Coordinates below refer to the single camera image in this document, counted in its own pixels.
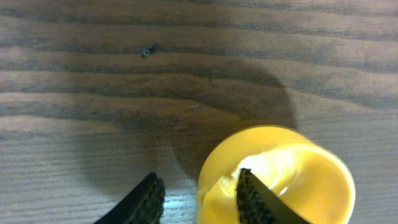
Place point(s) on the yellow measuring scoop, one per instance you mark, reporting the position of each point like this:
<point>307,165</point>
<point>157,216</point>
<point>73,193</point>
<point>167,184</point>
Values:
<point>311,180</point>

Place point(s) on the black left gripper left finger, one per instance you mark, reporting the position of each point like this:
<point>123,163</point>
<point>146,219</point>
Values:
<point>144,204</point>

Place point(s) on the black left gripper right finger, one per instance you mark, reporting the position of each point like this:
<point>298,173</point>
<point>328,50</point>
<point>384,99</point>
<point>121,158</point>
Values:
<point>257,204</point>

